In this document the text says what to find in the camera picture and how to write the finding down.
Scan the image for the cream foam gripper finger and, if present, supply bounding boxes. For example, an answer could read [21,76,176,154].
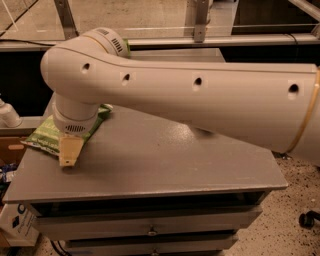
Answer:
[59,135,84,167]

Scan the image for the green jalapeno chip bag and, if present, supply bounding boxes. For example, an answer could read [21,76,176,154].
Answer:
[22,104,113,156]

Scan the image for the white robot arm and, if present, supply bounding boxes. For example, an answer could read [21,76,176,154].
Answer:
[40,27,320,166]

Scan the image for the green snack bag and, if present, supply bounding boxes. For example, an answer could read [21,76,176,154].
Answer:
[123,39,131,57]

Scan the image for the cardboard box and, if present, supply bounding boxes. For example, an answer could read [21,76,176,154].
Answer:
[0,137,26,164]

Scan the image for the white plastic bottle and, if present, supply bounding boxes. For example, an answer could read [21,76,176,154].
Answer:
[0,99,22,128]

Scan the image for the upper grey drawer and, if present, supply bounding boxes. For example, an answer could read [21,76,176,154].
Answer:
[34,206,262,240]

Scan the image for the grey drawer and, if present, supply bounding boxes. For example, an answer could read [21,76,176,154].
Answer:
[34,206,262,240]
[66,233,238,256]

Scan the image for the grey drawer cabinet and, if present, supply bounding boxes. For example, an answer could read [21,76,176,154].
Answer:
[2,48,289,256]

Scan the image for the white printed box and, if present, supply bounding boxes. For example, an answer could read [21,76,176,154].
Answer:
[0,204,39,247]

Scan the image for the lower grey drawer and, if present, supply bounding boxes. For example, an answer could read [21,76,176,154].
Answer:
[66,233,238,256]

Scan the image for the black chair caster wheel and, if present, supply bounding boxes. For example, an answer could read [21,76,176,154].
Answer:
[299,210,320,229]

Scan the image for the metal frame rail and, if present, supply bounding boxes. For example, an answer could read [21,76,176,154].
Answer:
[0,33,320,51]

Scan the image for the black cable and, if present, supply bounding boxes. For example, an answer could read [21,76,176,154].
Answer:
[0,38,56,47]

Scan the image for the left metal bracket post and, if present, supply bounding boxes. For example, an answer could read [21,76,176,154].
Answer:
[54,0,79,39]

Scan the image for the metal bracket post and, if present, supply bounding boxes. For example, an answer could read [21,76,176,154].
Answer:
[193,0,209,43]
[54,0,79,39]

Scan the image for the right metal bracket post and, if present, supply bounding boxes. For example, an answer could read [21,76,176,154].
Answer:
[193,0,209,43]

